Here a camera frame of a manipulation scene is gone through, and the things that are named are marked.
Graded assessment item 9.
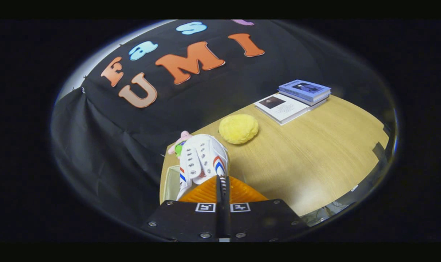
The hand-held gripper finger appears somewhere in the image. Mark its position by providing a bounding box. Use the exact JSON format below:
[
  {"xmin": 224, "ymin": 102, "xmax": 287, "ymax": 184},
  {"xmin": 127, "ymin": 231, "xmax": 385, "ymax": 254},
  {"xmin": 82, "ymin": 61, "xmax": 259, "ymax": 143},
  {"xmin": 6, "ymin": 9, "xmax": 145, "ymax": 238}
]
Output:
[
  {"xmin": 140, "ymin": 175, "xmax": 224, "ymax": 242},
  {"xmin": 224, "ymin": 176, "xmax": 310, "ymax": 242}
]

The black backdrop cloth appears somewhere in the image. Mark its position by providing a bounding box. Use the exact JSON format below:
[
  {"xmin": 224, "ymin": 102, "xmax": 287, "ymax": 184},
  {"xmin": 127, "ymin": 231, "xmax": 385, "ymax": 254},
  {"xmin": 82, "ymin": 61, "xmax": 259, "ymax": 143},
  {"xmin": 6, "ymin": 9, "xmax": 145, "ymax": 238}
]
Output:
[{"xmin": 51, "ymin": 19, "xmax": 388, "ymax": 230}]

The white canvas shoe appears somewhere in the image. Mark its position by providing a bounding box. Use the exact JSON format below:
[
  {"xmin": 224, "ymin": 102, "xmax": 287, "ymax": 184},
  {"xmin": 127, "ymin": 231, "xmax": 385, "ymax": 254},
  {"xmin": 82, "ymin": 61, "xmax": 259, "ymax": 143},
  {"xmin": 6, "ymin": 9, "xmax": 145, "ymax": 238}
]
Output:
[{"xmin": 176, "ymin": 134, "xmax": 230, "ymax": 201}]

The beige fabric storage box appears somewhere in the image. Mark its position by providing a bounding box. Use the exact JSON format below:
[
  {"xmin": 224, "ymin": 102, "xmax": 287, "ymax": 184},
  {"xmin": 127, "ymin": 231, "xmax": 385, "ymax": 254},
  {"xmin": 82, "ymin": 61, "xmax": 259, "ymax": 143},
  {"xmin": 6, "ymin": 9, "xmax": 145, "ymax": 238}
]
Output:
[{"xmin": 160, "ymin": 165, "xmax": 181, "ymax": 204}]

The yellow round plush toy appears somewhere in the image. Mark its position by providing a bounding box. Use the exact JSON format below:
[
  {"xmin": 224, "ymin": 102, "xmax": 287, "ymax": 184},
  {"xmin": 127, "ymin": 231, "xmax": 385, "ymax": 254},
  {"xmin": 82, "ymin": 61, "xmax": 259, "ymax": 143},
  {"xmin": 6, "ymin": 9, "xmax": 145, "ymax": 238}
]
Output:
[{"xmin": 218, "ymin": 114, "xmax": 259, "ymax": 145}]

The thin white book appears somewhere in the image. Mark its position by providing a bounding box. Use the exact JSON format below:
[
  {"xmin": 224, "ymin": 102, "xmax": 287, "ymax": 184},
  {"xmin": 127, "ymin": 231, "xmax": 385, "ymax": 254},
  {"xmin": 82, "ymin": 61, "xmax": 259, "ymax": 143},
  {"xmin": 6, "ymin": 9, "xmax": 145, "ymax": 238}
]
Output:
[{"xmin": 308, "ymin": 95, "xmax": 330, "ymax": 110}]

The pink starfish plush toy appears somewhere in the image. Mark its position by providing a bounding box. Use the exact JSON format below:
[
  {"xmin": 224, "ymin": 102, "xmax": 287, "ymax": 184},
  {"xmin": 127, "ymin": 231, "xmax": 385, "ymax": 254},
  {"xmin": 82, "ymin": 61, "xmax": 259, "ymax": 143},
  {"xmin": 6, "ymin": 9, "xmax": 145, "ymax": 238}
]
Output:
[{"xmin": 168, "ymin": 131, "xmax": 192, "ymax": 159}]

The blue book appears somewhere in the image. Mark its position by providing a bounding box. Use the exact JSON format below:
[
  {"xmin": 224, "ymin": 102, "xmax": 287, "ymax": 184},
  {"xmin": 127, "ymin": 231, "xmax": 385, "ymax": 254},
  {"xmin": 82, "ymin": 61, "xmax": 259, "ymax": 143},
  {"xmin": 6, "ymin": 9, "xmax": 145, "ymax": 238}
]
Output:
[{"xmin": 277, "ymin": 79, "xmax": 332, "ymax": 107}]

